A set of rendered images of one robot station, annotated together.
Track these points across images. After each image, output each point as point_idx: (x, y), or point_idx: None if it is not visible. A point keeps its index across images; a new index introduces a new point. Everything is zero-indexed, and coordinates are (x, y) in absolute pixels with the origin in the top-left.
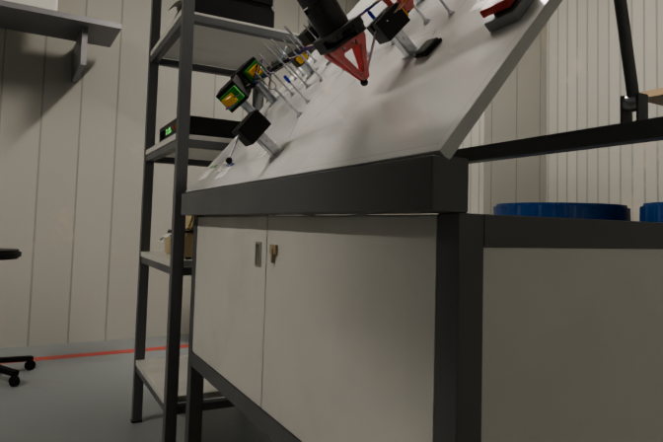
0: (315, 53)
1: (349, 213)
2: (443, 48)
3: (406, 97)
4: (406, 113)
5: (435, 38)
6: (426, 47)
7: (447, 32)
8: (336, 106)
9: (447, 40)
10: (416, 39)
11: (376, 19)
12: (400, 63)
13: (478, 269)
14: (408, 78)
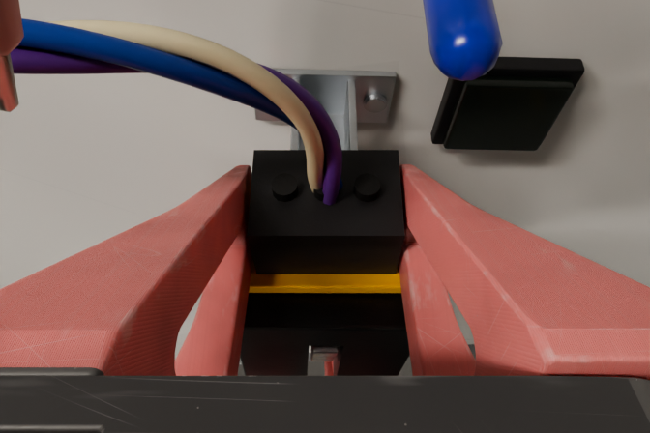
0: None
1: None
2: (647, 119)
3: (591, 257)
4: (649, 286)
5: (568, 97)
6: (541, 140)
7: (575, 0)
8: (31, 253)
9: (641, 75)
10: None
11: (307, 374)
12: (280, 135)
13: None
14: (510, 209)
